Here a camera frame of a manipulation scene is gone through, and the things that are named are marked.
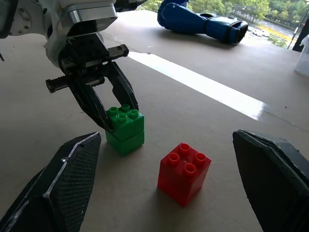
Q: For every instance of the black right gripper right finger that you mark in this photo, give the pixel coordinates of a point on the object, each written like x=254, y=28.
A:
x=275, y=183

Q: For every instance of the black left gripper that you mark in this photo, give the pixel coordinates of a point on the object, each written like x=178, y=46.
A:
x=84, y=53

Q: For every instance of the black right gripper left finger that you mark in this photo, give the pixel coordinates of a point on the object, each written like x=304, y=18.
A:
x=62, y=183

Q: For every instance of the green toy brick cube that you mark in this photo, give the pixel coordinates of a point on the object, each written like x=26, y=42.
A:
x=126, y=130

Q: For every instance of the red toy brick cube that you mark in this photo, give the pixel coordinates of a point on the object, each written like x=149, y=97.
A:
x=183, y=176

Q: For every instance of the blue boxing glove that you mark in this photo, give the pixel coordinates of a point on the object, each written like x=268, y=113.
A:
x=193, y=20

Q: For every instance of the translucent plastic container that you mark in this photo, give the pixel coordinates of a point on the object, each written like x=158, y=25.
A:
x=303, y=60

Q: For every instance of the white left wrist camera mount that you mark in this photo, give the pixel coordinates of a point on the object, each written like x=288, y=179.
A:
x=54, y=46

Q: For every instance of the black window frame post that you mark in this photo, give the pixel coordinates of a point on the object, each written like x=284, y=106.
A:
x=301, y=36

